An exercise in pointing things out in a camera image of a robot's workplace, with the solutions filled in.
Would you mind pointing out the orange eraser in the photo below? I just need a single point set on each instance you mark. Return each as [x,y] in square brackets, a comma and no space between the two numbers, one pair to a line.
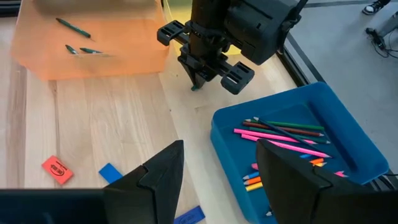
[57,169]

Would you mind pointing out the long pink pencil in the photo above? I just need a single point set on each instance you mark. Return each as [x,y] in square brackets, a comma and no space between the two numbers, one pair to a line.
[264,135]
[298,150]

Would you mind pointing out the orange plastic bin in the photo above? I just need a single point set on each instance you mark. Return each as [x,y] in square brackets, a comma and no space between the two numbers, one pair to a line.
[124,56]

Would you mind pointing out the navy blue eraser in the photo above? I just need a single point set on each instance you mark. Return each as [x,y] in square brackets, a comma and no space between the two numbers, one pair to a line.
[189,215]

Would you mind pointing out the dark brown pencil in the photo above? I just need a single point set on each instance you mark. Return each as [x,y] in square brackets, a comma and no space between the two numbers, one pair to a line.
[311,133]

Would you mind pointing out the dark green crayon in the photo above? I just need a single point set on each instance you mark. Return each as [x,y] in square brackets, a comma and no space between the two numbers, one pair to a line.
[195,88]
[73,28]
[90,50]
[71,49]

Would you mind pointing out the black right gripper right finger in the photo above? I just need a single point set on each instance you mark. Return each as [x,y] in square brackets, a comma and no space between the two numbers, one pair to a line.
[295,193]

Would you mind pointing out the navy blue pencil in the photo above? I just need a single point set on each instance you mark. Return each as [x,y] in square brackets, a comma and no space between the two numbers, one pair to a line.
[273,127]

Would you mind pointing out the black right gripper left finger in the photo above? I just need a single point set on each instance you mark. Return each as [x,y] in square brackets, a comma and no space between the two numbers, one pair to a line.
[155,193]

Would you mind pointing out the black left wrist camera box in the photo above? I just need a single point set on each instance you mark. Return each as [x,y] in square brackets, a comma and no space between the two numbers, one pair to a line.
[258,28]

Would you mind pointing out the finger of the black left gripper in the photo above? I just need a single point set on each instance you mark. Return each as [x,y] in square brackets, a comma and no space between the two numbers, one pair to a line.
[206,74]
[191,70]

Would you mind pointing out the person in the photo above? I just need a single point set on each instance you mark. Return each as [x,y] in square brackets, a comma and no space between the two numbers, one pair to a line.
[373,7]

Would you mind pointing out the orange pencil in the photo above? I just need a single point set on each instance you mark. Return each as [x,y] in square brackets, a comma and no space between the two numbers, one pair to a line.
[252,180]

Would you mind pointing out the blue plastic bin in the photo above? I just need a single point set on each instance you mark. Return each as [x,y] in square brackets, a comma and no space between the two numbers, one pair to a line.
[351,124]

